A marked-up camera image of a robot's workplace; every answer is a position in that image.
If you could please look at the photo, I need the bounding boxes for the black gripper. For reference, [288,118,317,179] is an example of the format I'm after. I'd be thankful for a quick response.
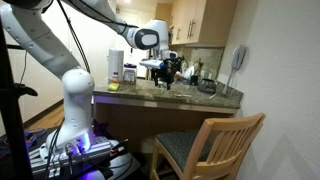
[151,57,184,91]

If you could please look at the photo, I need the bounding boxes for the white plastic spoon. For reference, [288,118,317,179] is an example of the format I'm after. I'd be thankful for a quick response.
[173,93,194,99]

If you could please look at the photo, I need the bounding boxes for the black cup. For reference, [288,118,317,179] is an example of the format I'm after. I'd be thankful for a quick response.
[189,74,200,86]

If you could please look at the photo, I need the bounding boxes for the purple lid nut jar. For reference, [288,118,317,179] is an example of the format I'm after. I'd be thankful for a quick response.
[122,63,138,84]

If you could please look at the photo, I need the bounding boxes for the black bowl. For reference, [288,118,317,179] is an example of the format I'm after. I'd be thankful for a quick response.
[197,78,218,94]

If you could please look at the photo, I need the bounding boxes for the orange label pill bottle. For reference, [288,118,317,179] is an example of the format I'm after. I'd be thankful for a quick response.
[111,71,120,84]

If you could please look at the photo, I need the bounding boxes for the yellow sponge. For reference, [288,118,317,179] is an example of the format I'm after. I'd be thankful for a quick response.
[107,82,121,92]

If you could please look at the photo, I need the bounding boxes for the white paper towel roll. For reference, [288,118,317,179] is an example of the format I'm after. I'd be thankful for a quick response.
[107,48,125,84]

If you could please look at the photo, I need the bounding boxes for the light wooden upper cabinet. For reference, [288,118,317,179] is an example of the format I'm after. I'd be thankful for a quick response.
[170,0,239,48]

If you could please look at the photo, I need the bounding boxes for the wooden chair grey cushion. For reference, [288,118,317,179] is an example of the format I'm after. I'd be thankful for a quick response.
[148,112,267,180]

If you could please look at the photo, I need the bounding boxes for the grey wall phone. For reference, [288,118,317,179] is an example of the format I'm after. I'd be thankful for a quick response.
[222,44,248,97]

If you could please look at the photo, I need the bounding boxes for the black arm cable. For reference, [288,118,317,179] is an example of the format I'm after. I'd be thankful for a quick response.
[55,0,92,74]

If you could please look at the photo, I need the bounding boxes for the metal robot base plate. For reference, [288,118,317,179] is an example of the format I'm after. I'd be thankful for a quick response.
[28,132,133,180]

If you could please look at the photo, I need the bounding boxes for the blue orange floor cables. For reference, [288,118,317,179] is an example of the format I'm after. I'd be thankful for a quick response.
[0,127,48,152]

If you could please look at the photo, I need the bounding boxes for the black camera stand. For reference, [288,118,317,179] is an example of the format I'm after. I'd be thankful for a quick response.
[0,18,39,180]

